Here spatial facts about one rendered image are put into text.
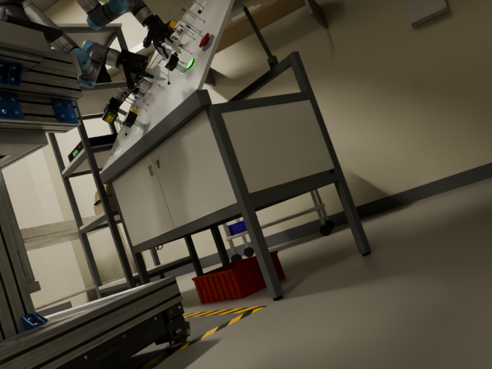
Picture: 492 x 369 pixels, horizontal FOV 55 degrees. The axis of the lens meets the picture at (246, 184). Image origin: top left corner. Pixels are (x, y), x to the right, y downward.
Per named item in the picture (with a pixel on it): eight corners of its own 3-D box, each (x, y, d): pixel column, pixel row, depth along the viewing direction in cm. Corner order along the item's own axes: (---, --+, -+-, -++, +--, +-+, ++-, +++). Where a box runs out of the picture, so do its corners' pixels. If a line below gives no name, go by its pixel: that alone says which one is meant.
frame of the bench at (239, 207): (277, 300, 179) (209, 104, 185) (151, 315, 272) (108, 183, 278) (372, 252, 216) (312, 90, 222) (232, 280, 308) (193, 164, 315)
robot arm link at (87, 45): (81, 60, 206) (88, 42, 207) (106, 69, 207) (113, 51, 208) (78, 53, 198) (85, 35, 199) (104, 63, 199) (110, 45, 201)
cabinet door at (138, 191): (174, 228, 229) (148, 152, 232) (132, 247, 271) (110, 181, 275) (178, 228, 230) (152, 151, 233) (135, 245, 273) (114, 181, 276)
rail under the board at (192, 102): (200, 105, 183) (195, 89, 183) (102, 184, 275) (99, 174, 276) (212, 103, 186) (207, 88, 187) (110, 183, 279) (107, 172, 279)
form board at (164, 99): (103, 174, 277) (100, 173, 277) (159, 48, 324) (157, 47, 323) (201, 91, 185) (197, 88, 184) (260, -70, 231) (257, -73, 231)
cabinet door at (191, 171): (235, 203, 185) (203, 109, 188) (173, 229, 228) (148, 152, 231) (240, 201, 187) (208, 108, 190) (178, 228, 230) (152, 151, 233)
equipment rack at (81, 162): (140, 318, 271) (44, 23, 286) (105, 322, 319) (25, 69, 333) (211, 288, 302) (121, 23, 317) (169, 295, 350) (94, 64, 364)
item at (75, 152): (85, 148, 286) (82, 138, 287) (69, 165, 314) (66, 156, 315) (135, 140, 306) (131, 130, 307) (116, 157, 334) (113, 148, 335)
